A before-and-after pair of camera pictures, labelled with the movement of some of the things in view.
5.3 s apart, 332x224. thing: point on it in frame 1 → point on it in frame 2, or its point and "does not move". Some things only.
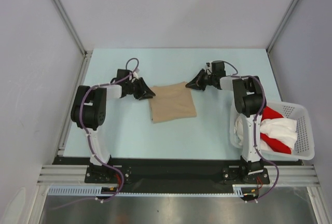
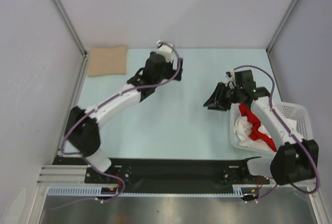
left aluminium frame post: x=87 y=54 does not move
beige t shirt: x=171 y=102 → x=107 y=61
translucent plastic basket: x=303 y=148 does not move
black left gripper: x=144 y=92 → x=173 y=74
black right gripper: x=197 y=82 → x=217 y=101
